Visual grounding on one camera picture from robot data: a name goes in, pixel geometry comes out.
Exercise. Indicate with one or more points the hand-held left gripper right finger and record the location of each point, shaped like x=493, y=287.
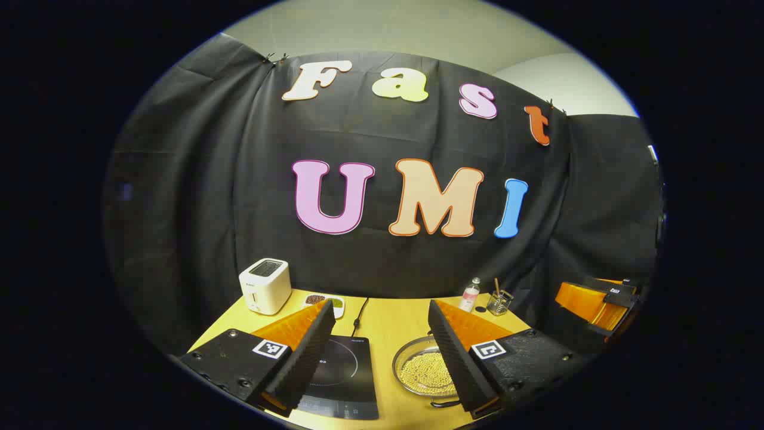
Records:
x=456, y=364

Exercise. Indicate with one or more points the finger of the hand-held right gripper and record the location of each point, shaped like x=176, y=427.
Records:
x=588, y=304

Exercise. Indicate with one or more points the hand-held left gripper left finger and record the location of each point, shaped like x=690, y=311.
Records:
x=304, y=358

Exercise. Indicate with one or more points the pile of yellow soybeans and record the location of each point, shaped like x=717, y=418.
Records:
x=427, y=373

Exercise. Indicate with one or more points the stainless steel pot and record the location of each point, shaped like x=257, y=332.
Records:
x=418, y=345

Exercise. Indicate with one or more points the black induction cooktop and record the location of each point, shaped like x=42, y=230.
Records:
x=346, y=370

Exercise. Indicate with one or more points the white divided bean dish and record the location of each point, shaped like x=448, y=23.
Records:
x=315, y=298

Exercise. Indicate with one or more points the clear bottle pink label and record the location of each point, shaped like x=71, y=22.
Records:
x=470, y=297

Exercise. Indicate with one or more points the glass holder with stick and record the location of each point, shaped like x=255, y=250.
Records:
x=500, y=304

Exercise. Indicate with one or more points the white toaster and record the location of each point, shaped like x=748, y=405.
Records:
x=265, y=292

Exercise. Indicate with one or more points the black backdrop cloth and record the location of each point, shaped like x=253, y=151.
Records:
x=239, y=209

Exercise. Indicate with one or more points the black camera stand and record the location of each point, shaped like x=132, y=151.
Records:
x=653, y=154

